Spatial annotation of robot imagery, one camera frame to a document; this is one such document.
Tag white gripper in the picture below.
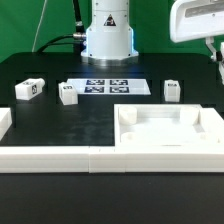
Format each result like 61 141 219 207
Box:
170 0 224 61

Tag white square tabletop part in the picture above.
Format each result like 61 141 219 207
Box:
114 104 224 146

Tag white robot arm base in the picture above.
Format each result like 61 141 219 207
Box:
81 0 139 66

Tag white marker tag sheet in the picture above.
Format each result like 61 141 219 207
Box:
67 78 151 95

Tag black cables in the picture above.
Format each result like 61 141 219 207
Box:
35 0 88 55

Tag white front fence wall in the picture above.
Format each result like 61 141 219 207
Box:
0 146 224 173

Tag white fence wall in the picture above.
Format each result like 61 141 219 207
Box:
0 146 224 173
0 108 12 140

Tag white thin cable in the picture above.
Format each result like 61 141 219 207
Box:
31 0 48 53

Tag white left fence wall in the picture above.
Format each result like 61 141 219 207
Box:
0 108 12 140

